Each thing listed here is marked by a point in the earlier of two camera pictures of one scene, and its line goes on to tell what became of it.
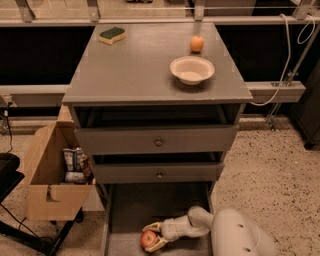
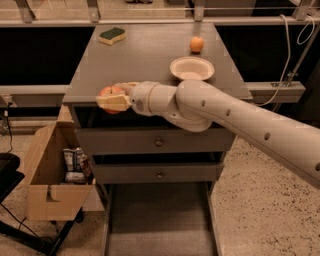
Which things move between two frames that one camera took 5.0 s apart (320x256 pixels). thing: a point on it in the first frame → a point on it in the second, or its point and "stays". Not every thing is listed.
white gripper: (172, 229) → (140, 97)
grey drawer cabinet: (156, 103) stays
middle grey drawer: (195, 172) stays
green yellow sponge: (112, 35) stays
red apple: (148, 238) → (111, 90)
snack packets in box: (78, 168) stays
